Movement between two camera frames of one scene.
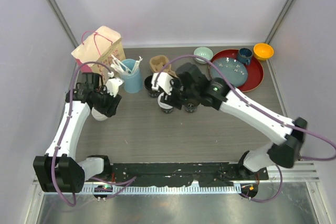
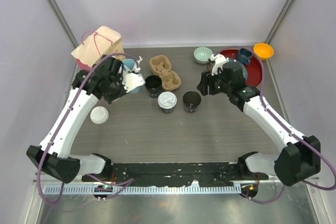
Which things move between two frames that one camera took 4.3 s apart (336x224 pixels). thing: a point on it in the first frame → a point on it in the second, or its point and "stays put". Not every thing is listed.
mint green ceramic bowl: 205,52 stays put
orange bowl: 262,51 stays put
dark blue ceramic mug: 244,56 stays put
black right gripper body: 179,94 → 217,84
